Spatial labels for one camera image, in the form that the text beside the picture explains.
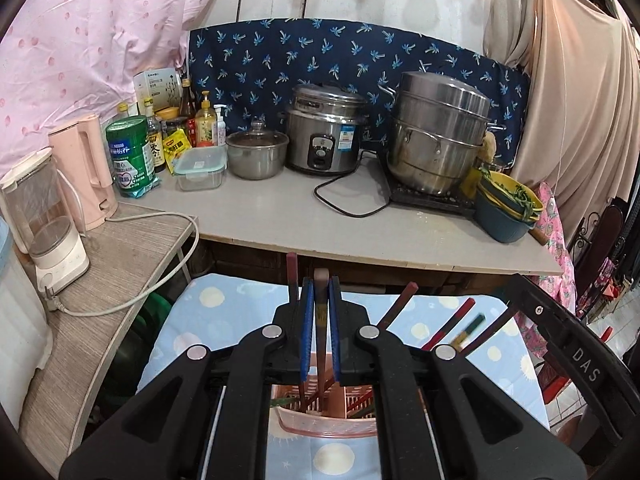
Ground black power cable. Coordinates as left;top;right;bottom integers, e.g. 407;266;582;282
314;155;396;219

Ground pink dotted sheet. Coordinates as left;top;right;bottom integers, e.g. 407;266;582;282
0;0;241;181

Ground yellow pump soap bottle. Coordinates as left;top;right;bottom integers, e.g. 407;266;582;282
195;91;219;148

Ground black induction cooker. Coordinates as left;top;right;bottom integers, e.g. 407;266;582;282
377;160;478;218

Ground grey woodgrain side table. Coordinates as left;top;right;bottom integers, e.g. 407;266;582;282
20;200;199;461

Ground green vegetables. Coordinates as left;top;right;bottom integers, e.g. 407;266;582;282
487;170;533;211

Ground grey-brown chopstick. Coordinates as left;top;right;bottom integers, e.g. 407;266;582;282
313;268;331;411

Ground stainless steel rice cooker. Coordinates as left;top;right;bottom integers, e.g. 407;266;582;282
282;84;372;176

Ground glass food container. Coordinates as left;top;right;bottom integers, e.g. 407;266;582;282
174;145;228;192

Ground hanging pink garment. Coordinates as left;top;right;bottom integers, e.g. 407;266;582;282
592;255;626;311

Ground dark glass bottle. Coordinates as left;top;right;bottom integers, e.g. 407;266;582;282
179;77;197;122

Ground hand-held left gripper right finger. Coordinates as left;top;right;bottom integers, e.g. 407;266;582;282
327;275;586;480

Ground white glass jug appliance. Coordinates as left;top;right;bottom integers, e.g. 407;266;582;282
0;147;91;296

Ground black ornamental metal chair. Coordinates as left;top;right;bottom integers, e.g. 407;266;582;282
575;200;632;321

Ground yellow snack packet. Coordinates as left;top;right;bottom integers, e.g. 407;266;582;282
165;127;194;176

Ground red chopstick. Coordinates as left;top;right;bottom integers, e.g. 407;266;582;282
420;298;476;351

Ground small pot with glass lid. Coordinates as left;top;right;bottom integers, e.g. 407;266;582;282
225;120;291;181

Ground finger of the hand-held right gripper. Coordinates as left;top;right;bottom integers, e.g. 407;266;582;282
510;274;567;357

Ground pink pineapple print cloth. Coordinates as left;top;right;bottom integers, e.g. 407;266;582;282
517;182;577;356

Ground dark maroon chopstick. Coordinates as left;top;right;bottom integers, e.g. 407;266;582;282
462;305;516;358

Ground beige curtain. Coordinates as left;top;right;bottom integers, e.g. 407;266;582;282
487;0;640;231

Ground stainless steel steamer pot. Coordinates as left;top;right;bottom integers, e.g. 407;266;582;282
378;71;506;196

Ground white pump bottle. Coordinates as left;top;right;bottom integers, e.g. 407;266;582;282
212;104;229;147

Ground blue bowl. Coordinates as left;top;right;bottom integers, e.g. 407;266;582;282
474;187;533;244

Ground white carton box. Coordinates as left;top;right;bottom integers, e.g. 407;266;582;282
132;67;184;113

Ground navy printed cloth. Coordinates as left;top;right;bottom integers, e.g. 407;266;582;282
185;19;532;171

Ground white power cable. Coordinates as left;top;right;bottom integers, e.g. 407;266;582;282
42;211;201;317

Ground green tin can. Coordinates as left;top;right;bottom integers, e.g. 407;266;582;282
106;115;161;198

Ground pink electric kettle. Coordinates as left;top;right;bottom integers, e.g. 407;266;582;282
48;114;120;232

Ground pink perforated utensil basket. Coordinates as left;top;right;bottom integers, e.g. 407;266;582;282
270;384;378;439

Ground green plastic bin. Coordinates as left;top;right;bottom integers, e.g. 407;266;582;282
135;290;174;342

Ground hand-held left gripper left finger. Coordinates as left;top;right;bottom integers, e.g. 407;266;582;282
59;276;317;480

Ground green chopstick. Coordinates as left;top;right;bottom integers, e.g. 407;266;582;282
452;312;487;353

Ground yellow bowl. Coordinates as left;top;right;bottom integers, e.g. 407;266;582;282
477;172;545;222

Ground blue dotted tablecloth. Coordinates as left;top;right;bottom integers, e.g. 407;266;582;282
136;274;551;480

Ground white countertop board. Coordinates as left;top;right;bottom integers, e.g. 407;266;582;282
120;150;564;276

